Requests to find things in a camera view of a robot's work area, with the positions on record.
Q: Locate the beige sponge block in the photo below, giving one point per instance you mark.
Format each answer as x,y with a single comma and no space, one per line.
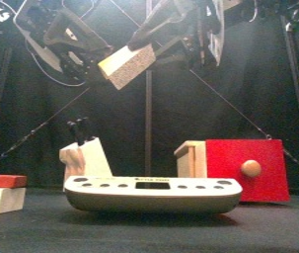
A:
127,64

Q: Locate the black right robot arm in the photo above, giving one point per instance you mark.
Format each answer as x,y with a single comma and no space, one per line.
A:
260,6

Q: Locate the red front wooden drawer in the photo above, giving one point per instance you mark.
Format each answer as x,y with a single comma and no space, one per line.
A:
243,171

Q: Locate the red tuna sushi toy block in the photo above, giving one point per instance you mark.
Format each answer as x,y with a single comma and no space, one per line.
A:
1,194

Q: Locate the wooden toy knife block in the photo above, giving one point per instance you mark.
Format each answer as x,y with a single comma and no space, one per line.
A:
87,163

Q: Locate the white toy stove top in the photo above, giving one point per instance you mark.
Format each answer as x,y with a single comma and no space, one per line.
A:
151,196

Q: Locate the vertical metal frame pole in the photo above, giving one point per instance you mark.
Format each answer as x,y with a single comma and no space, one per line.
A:
148,125

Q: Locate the slanted metal frame post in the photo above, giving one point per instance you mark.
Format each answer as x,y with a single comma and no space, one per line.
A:
297,85

